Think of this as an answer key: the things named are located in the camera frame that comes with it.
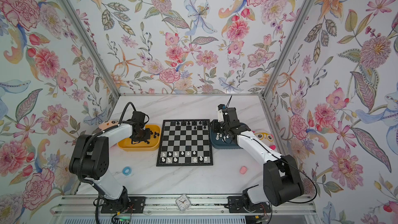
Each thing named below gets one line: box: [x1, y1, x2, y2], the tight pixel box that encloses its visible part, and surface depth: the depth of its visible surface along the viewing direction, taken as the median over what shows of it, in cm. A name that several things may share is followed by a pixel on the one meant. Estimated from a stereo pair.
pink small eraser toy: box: [239, 165, 248, 175], surface depth 86 cm
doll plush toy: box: [98, 119, 120, 131], surface depth 97 cm
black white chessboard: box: [155, 118, 213, 167], surface depth 95 cm
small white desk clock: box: [175, 193, 192, 213], surface depth 75 cm
